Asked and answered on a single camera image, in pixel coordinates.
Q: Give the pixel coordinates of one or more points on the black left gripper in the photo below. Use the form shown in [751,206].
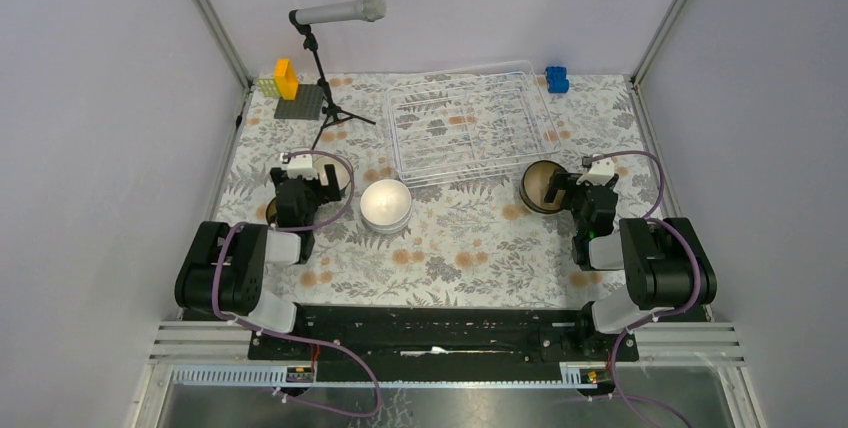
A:
[325,193]

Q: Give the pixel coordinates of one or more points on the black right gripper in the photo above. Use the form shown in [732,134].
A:
[562,180]

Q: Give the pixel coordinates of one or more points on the dark brown patterned bowl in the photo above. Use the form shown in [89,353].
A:
[271,212]

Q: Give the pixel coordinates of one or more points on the dark blue ceramic bowl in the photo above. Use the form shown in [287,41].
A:
[534,185]

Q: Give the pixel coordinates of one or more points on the white ribbed bowl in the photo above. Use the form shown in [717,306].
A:
[386,206]

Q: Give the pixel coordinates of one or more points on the teal bowl white interior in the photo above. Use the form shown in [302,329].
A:
[342,177]

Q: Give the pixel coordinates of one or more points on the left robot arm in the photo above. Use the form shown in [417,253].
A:
[222,274]

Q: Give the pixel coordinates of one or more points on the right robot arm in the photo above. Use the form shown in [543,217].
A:
[666,271]

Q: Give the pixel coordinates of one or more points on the grey toy baseplate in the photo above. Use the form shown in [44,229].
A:
[307,105]

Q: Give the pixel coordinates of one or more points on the black microphone tripod stand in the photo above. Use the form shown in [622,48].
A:
[334,115]

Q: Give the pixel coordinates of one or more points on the yellow-green toy block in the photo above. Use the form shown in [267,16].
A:
[269,87]

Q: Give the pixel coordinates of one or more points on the orange toy block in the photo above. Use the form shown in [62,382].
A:
[286,79]

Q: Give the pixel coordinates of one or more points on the blue toy block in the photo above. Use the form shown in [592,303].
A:
[557,79]

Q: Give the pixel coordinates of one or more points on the floral patterned table mat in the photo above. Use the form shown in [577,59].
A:
[467,244]

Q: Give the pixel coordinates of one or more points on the grey microphone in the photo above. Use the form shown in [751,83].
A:
[355,10]

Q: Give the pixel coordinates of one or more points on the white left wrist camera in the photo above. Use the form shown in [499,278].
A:
[298,166]

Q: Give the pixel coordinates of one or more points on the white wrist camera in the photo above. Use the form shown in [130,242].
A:
[597,170]
[298,166]

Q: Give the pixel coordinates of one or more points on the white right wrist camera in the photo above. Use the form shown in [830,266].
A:
[597,170]

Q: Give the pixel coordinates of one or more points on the white wire dish rack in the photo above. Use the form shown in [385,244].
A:
[468,123]

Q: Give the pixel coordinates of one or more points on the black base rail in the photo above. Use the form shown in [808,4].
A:
[436,344]

